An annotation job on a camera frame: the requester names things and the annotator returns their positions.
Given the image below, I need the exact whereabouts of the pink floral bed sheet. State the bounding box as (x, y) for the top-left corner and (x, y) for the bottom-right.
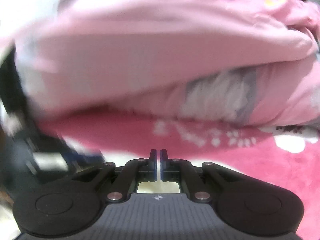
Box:
(39, 110), (319, 239)

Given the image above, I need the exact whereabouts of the white knit sweater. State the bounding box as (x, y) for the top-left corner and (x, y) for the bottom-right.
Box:
(137, 180), (180, 194)

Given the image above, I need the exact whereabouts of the pink floral duvet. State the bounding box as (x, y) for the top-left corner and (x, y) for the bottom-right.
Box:
(1, 0), (319, 126)

